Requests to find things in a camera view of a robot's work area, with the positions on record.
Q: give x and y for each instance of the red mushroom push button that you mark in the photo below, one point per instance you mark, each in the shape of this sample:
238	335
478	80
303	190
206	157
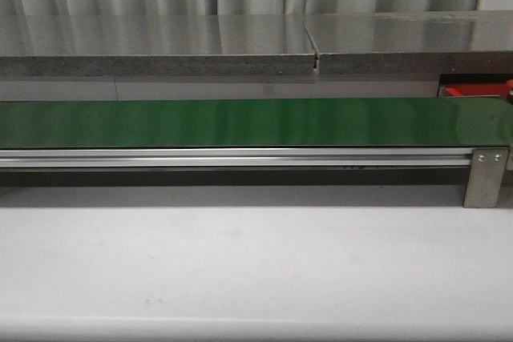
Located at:
510	91

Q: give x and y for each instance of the red plastic tray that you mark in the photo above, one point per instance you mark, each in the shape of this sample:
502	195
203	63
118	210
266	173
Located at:
493	89

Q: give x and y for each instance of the green conveyor belt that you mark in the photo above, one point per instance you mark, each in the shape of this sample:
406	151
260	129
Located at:
338	122

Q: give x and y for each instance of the grey stone counter slab right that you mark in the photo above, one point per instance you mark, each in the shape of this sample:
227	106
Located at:
433	42

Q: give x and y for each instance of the grey stone counter slab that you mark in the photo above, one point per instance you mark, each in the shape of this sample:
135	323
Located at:
155	46
433	42

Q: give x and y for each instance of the grey stone counter slab left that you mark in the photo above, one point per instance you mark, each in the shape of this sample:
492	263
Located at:
155	46

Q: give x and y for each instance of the steel conveyor support bracket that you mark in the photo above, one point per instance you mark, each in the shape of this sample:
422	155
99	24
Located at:
486	174

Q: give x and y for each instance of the aluminium conveyor side rail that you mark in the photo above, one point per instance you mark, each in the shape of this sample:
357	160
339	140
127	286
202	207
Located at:
239	157

